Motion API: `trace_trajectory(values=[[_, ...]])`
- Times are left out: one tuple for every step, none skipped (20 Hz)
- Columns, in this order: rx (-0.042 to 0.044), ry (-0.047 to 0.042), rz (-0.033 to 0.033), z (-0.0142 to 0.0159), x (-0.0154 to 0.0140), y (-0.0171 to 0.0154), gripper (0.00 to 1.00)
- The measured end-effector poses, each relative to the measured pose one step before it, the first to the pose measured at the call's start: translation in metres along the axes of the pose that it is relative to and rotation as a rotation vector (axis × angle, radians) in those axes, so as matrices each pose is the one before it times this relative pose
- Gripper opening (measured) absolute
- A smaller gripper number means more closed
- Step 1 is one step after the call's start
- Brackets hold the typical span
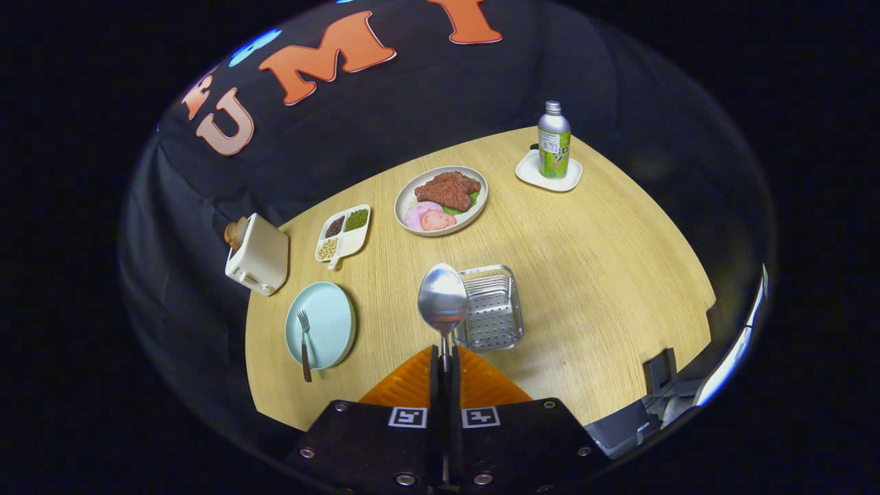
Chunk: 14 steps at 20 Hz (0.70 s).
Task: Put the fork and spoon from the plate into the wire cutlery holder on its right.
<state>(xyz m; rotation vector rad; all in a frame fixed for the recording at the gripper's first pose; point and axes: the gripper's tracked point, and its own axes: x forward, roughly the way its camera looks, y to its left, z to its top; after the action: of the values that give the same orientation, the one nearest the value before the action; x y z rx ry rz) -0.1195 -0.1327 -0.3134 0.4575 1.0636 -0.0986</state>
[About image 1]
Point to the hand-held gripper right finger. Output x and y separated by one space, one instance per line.
455 412

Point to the white divided dish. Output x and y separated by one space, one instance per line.
350 242

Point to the brown meat slices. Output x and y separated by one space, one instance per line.
447 189

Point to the pile of green beans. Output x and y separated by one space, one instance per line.
356 219

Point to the metal fork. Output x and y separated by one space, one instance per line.
304 344

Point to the pile of dark red beans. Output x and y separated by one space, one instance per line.
335 227

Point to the brown bread slice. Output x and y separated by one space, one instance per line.
235 232

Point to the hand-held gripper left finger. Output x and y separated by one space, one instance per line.
434 385

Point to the white toaster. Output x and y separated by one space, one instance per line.
261 261

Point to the green lettuce leaf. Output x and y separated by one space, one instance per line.
473 201

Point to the metal spoon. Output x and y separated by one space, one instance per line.
443 299

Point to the beige round plate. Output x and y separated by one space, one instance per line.
407 198

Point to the white square coaster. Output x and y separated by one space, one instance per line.
529 172

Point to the perforated metal basket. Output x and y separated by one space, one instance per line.
495 316

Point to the pile of yellow soybeans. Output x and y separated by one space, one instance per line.
328 248

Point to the light blue plate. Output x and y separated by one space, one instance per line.
333 323

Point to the pink ham slices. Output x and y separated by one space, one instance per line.
426 216

